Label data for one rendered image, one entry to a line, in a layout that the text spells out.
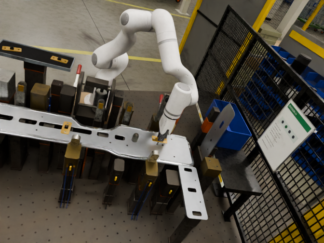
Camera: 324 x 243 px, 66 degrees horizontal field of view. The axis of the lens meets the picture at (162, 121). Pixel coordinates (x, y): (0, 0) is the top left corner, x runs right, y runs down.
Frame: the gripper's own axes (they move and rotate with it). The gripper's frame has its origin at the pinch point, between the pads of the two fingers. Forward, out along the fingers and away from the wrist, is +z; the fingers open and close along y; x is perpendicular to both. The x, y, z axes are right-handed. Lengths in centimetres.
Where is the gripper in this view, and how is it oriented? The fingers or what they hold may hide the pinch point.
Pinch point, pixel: (161, 136)
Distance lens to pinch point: 130.3
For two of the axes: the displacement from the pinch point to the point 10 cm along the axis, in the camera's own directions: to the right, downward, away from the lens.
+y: 0.9, 6.5, -7.5
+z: -3.2, 7.3, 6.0
